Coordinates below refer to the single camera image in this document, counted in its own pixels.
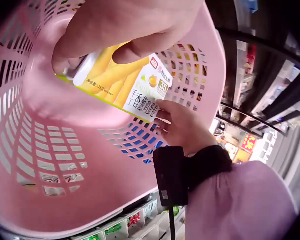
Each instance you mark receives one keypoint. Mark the person's right hand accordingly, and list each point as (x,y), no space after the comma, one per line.
(185,127)

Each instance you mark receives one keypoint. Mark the person's left hand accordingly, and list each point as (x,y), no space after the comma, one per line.
(120,20)

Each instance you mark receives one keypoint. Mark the person's left fingers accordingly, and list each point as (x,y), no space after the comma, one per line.
(65,56)

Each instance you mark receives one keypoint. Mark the person's left thumb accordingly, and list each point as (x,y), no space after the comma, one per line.
(133,51)

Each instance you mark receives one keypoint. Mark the person's right fingers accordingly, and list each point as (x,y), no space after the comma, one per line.
(163,120)

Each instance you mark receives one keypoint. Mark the yellow snack box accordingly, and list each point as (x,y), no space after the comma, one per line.
(120,80)

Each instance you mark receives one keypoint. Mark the black wrist band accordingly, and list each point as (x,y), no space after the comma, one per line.
(172,175)

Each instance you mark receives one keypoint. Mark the pink plastic shopping basket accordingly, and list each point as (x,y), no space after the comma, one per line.
(65,140)

